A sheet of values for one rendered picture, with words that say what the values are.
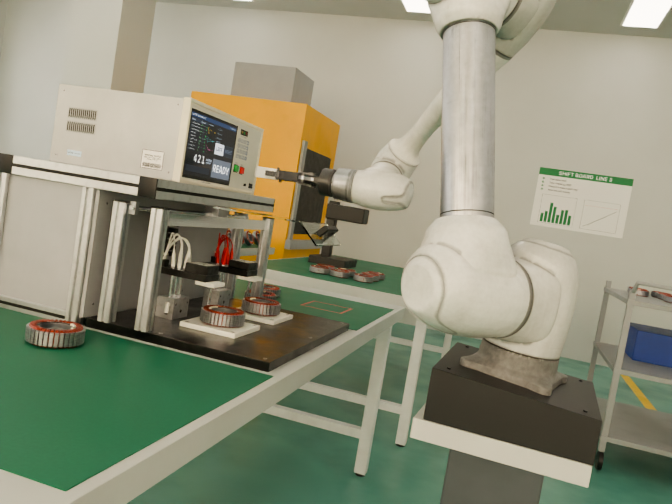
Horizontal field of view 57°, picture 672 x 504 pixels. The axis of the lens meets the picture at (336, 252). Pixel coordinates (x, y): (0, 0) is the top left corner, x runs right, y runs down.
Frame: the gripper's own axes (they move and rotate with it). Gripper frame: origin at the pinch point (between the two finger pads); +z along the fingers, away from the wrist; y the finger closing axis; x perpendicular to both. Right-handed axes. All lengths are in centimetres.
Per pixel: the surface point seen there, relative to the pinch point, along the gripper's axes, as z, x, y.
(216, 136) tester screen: 10.0, 6.9, -13.6
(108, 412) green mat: -15, -43, -81
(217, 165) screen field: 10.0, -0.4, -10.8
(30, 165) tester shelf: 41, -8, -42
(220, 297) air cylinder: 9.1, -37.7, 1.2
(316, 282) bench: 23, -45, 137
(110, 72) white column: 273, 75, 278
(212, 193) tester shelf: 7.1, -8.0, -16.6
